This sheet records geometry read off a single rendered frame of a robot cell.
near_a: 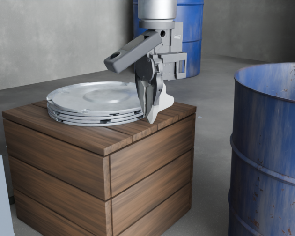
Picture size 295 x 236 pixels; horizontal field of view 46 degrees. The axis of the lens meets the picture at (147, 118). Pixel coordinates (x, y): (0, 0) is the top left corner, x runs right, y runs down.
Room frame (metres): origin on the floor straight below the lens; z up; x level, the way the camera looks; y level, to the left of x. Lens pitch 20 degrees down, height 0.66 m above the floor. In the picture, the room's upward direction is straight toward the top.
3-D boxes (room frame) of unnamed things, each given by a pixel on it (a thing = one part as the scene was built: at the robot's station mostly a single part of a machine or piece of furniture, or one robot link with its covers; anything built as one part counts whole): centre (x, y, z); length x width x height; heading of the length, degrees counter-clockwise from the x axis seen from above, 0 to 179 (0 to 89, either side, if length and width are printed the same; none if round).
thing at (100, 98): (0.91, 0.11, 0.40); 0.29 x 0.29 x 0.01
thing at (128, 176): (0.94, 0.13, 0.18); 0.40 x 0.38 x 0.35; 52
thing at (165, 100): (0.70, -0.03, 0.44); 0.06 x 0.03 x 0.09; 120
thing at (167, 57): (0.72, -0.02, 0.55); 0.09 x 0.08 x 0.12; 120
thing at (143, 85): (0.73, -0.01, 0.44); 0.06 x 0.03 x 0.09; 120
